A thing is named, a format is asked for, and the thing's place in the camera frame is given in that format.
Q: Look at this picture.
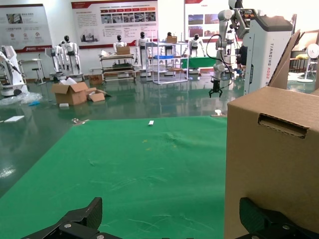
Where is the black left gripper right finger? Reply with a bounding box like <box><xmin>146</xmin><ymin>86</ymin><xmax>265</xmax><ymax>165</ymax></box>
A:
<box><xmin>235</xmin><ymin>197</ymin><xmax>319</xmax><ymax>239</ymax></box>

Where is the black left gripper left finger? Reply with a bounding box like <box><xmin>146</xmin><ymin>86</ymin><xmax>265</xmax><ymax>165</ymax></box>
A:
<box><xmin>21</xmin><ymin>197</ymin><xmax>121</xmax><ymax>239</ymax></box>

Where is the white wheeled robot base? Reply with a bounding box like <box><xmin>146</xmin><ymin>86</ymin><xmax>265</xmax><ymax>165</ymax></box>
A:
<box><xmin>0</xmin><ymin>45</ymin><xmax>28</xmax><ymax>97</ymax></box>

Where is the open brown cardboard box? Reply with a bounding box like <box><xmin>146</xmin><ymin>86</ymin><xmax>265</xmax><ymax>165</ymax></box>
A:
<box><xmin>224</xmin><ymin>29</ymin><xmax>319</xmax><ymax>239</ymax></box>

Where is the green table cloth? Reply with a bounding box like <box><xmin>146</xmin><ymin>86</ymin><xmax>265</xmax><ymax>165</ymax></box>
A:
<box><xmin>0</xmin><ymin>116</ymin><xmax>229</xmax><ymax>239</ymax></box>

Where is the small open floor carton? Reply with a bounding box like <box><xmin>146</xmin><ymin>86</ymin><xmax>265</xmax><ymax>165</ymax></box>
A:
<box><xmin>86</xmin><ymin>87</ymin><xmax>112</xmax><ymax>103</ymax></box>

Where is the white foam board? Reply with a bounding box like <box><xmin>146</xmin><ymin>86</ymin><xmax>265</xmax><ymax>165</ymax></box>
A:
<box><xmin>3</xmin><ymin>115</ymin><xmax>25</xmax><ymax>123</ymax></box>

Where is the large open floor carton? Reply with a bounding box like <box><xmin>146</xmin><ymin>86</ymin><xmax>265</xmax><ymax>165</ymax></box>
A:
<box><xmin>51</xmin><ymin>77</ymin><xmax>89</xmax><ymax>106</ymax></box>

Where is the clear plastic wrap pile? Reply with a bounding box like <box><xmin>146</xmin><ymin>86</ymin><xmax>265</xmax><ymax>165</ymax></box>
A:
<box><xmin>0</xmin><ymin>91</ymin><xmax>43</xmax><ymax>106</ymax></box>

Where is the distant black robot gripper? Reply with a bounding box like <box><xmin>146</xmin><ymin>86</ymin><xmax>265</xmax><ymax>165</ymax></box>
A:
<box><xmin>208</xmin><ymin>79</ymin><xmax>223</xmax><ymax>99</ymax></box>

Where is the closed brown floor carton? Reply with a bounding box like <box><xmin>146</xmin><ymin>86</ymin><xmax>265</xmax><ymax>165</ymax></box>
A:
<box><xmin>89</xmin><ymin>74</ymin><xmax>103</xmax><ymax>86</ymax></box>

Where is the metal trolley cart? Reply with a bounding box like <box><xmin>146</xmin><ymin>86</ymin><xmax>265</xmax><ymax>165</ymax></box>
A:
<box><xmin>99</xmin><ymin>49</ymin><xmax>137</xmax><ymax>84</ymax></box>

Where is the green covered distant table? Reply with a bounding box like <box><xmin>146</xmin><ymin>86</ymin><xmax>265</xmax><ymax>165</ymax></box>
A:
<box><xmin>180</xmin><ymin>56</ymin><xmax>218</xmax><ymax>70</ymax></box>

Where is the white Tianqing robot column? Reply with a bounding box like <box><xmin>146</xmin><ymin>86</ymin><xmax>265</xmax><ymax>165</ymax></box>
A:
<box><xmin>243</xmin><ymin>8</ymin><xmax>294</xmax><ymax>96</ymax></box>

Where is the white standing fan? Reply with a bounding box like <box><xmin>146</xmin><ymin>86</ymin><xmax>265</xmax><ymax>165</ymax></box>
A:
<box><xmin>298</xmin><ymin>43</ymin><xmax>319</xmax><ymax>84</ymax></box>

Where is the white frame shelf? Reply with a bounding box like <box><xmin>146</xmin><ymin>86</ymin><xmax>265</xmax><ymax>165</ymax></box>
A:
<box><xmin>146</xmin><ymin>41</ymin><xmax>189</xmax><ymax>85</ymax></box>

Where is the white wall poster board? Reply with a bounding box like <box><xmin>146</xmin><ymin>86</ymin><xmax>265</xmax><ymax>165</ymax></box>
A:
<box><xmin>0</xmin><ymin>3</ymin><xmax>53</xmax><ymax>53</ymax></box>
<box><xmin>71</xmin><ymin>0</ymin><xmax>159</xmax><ymax>50</ymax></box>
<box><xmin>184</xmin><ymin>0</ymin><xmax>240</xmax><ymax>43</ymax></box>

